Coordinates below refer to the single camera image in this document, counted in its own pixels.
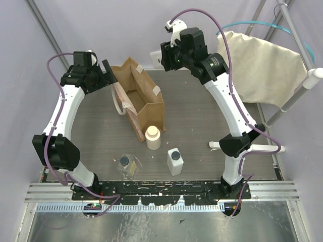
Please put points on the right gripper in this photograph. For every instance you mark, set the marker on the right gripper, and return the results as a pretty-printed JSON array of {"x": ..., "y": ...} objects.
[{"x": 167, "y": 50}]

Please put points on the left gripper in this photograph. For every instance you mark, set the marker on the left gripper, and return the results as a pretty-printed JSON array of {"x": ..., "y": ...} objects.
[{"x": 108, "y": 73}]

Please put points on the brown paper bag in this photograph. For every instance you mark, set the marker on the brown paper bag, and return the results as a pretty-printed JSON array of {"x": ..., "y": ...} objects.
[{"x": 137, "y": 96}]

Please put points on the white bottle black cap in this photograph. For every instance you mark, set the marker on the white bottle black cap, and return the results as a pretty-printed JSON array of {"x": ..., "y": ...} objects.
[{"x": 175, "y": 161}]

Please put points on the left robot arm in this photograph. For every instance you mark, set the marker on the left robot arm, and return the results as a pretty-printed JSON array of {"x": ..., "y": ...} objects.
[{"x": 54, "y": 146}]

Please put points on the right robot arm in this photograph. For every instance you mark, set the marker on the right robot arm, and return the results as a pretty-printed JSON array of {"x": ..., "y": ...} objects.
[{"x": 213, "y": 74}]

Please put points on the cream canvas cloth bag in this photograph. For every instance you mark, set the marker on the cream canvas cloth bag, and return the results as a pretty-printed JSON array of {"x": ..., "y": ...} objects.
[{"x": 263, "y": 72}]

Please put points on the beige round bottle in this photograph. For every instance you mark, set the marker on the beige round bottle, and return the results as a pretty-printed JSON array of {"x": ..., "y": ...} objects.
[{"x": 152, "y": 137}]

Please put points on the teal hanger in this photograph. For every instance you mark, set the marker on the teal hanger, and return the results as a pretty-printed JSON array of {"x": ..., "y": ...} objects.
[{"x": 310, "y": 52}]

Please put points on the clear glass bottle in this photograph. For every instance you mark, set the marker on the clear glass bottle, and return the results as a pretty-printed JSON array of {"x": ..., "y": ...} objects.
[{"x": 127, "y": 166}]

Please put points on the white rack foot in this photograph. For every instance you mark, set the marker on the white rack foot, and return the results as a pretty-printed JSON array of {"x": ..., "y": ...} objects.
[{"x": 254, "y": 147}]

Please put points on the grey clothes rack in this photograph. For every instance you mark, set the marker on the grey clothes rack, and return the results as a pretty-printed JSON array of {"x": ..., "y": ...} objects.
[{"x": 306, "y": 111}]

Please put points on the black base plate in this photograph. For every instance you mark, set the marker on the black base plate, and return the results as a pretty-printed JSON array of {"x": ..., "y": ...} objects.
[{"x": 194, "y": 192}]

